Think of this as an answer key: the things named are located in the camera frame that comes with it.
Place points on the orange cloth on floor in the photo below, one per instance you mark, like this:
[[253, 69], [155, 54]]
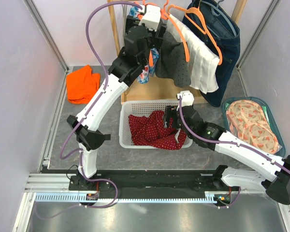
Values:
[[82, 85]]

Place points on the orange hanger of floral skirt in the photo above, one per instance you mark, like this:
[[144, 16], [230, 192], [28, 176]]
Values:
[[150, 59]]

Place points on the dark blue denim skirt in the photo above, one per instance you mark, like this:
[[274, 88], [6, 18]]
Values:
[[230, 48]]

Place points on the wooden clothes rack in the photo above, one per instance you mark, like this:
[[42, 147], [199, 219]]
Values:
[[158, 88]]

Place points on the white pleated skirt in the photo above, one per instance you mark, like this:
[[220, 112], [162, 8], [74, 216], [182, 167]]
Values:
[[202, 63]]

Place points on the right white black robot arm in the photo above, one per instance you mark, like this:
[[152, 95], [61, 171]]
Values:
[[269, 173]]

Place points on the white plastic laundry basket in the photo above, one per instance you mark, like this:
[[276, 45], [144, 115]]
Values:
[[139, 109]]

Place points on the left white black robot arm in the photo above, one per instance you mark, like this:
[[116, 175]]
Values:
[[128, 65]]

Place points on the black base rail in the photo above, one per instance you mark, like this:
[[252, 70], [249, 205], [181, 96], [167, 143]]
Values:
[[150, 183]]

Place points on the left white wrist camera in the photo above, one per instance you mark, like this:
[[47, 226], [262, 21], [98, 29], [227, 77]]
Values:
[[151, 17]]

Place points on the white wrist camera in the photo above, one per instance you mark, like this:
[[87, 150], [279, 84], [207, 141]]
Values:
[[151, 17], [186, 98]]

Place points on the teal plastic basin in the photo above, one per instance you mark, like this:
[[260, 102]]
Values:
[[268, 113]]

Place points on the orange hanger of grey skirt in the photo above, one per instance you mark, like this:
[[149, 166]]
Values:
[[166, 16]]

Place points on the blue floral skirt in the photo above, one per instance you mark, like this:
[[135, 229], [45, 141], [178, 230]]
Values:
[[147, 72]]

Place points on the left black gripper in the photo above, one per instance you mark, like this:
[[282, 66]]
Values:
[[158, 36]]

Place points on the slotted grey cable duct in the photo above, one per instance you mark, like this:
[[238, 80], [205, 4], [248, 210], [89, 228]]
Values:
[[87, 198]]

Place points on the orange hanger of white skirt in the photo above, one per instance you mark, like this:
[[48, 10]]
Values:
[[208, 34]]

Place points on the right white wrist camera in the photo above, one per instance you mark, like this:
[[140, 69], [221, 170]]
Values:
[[186, 98]]

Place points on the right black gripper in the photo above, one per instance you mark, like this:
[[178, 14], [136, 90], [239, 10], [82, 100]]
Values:
[[170, 112]]

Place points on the red polka dot skirt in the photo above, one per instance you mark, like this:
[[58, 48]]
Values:
[[150, 131]]

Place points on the orange hanger on denim skirt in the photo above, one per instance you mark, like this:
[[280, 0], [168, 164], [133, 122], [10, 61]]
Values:
[[196, 11]]

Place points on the blue-grey hanger of denim skirt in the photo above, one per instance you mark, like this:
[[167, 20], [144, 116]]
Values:
[[217, 20]]

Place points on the grey dotted skirt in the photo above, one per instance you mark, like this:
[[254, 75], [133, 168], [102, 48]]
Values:
[[172, 63]]

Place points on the peach floral garment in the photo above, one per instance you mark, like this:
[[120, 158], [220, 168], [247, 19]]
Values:
[[248, 122]]

